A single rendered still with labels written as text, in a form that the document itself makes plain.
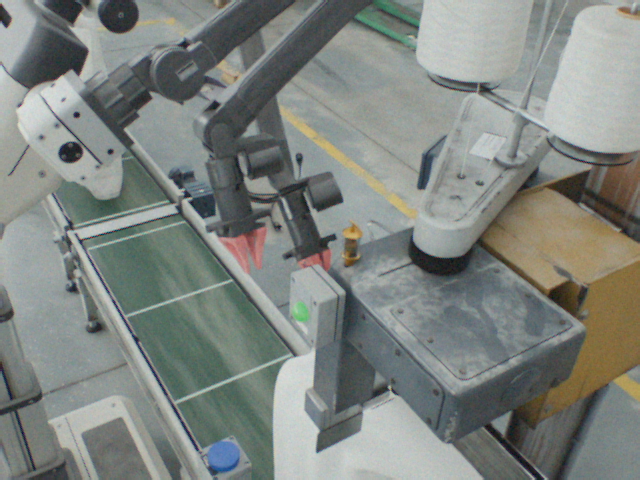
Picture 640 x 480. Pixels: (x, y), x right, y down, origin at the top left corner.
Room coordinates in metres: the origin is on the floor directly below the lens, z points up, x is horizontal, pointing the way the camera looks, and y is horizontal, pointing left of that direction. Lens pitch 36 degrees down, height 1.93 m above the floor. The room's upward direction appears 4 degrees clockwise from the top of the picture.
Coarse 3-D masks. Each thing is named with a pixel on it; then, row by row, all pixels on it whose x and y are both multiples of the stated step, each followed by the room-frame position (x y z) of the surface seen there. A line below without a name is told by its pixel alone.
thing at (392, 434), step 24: (288, 360) 1.06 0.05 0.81; (312, 360) 1.03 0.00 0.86; (288, 384) 1.00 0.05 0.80; (312, 384) 0.98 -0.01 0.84; (288, 408) 0.98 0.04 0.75; (384, 408) 0.85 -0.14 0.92; (408, 408) 0.81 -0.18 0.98; (288, 432) 0.97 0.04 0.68; (312, 432) 0.90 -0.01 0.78; (360, 432) 0.85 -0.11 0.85; (384, 432) 0.84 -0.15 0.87; (408, 432) 0.80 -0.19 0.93; (432, 432) 0.75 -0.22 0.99; (288, 456) 0.96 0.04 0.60; (312, 456) 0.88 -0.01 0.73; (336, 456) 0.83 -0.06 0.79; (360, 456) 0.81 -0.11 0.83; (384, 456) 0.80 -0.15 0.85; (408, 456) 0.78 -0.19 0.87; (432, 456) 0.74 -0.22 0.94; (456, 456) 0.70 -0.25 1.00
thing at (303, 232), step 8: (288, 224) 1.10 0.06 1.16; (296, 224) 1.09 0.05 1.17; (304, 224) 1.09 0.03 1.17; (312, 224) 1.10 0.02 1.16; (288, 232) 1.10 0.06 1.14; (296, 232) 1.09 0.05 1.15; (304, 232) 1.08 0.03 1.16; (312, 232) 1.09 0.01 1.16; (296, 240) 1.08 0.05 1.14; (304, 240) 1.07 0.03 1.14; (312, 240) 1.07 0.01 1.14; (320, 240) 1.08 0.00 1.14; (328, 240) 1.09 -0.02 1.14; (296, 248) 1.05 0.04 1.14; (288, 256) 1.07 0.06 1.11
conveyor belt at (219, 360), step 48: (96, 240) 2.03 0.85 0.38; (144, 240) 2.05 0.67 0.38; (192, 240) 2.07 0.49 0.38; (144, 288) 1.78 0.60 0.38; (192, 288) 1.79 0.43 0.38; (144, 336) 1.54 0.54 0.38; (192, 336) 1.56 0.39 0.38; (240, 336) 1.57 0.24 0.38; (192, 384) 1.36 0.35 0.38; (240, 384) 1.37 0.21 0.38; (192, 432) 1.19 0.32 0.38; (240, 432) 1.19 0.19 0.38
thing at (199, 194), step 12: (180, 168) 2.53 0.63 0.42; (192, 168) 2.54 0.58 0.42; (180, 180) 2.51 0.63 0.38; (192, 180) 2.49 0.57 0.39; (180, 192) 2.35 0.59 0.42; (192, 192) 2.39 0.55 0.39; (204, 192) 2.40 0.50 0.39; (192, 204) 2.37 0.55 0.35; (204, 204) 2.37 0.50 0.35; (204, 216) 2.37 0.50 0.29
